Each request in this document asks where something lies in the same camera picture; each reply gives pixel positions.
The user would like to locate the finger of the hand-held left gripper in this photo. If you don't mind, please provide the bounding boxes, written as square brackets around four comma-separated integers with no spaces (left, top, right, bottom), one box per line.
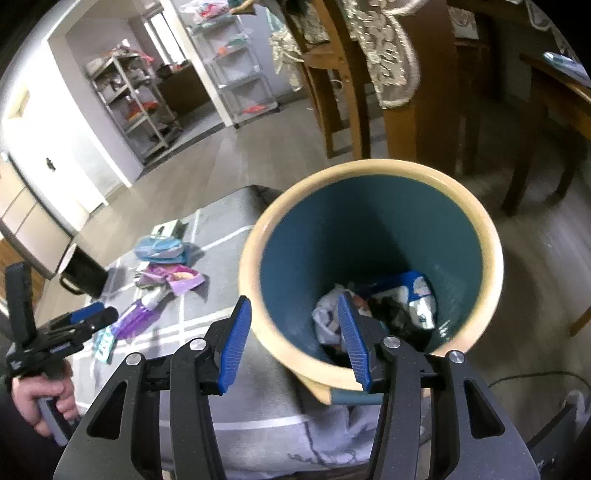
[51,302,105,329]
[60,307,120,343]

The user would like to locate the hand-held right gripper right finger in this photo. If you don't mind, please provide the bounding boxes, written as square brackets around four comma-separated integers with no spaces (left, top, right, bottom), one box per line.
[336,291,541,480]

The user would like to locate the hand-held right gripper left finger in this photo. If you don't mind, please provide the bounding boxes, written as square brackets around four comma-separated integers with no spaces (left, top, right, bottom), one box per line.
[53,295,253,480]

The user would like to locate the teal bin with beige rim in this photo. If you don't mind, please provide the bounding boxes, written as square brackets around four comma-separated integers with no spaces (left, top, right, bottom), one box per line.
[239,159,504,407]

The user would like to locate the person's left hand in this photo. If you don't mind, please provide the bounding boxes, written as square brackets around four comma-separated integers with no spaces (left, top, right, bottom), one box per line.
[10,359,84,437]

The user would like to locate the purple spray bottle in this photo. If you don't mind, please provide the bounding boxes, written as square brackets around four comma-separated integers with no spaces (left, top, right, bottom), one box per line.
[111,286,174,342]

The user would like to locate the small teal wrapper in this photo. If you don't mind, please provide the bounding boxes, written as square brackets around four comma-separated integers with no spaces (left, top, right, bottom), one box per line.
[92,330,116,363]

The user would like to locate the black mug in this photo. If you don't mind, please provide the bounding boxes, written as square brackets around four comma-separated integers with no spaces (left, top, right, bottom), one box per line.
[58,243,109,300]

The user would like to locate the dark pink wrapper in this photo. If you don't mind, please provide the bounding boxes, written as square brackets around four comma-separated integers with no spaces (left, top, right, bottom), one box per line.
[136,263,185,291]

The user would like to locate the light blue face mask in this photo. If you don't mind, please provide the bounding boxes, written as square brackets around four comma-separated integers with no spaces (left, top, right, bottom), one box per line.
[134,234,190,261]

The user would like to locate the beige refrigerator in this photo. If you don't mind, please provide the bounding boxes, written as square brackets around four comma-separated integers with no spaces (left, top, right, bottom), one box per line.
[0,152,75,280]

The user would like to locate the white door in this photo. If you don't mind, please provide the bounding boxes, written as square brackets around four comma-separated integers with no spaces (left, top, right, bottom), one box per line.
[2,78,134,217]

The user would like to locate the metal shelf rack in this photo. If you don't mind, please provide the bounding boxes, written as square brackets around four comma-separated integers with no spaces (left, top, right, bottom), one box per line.
[85,41,183,164]

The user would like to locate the wooden kitchen counter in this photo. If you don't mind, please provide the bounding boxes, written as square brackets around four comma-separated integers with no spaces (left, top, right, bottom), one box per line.
[157,60,213,116]

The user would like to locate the white shelf cart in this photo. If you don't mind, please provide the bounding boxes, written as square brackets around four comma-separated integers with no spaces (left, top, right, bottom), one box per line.
[189,14,280,130]

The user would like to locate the dark wooden table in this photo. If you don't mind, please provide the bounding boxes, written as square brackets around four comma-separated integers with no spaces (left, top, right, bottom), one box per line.
[501,46,591,217]

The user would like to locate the plastic bag with colourful contents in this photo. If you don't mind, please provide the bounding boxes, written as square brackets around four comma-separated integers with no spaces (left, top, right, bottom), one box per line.
[180,0,232,24]

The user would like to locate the wooden wall cabinet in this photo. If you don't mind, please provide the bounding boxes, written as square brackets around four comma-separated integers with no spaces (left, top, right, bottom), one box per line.
[0,235,47,301]

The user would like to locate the black cable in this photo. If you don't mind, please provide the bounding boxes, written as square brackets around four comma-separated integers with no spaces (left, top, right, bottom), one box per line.
[489,369,587,388]

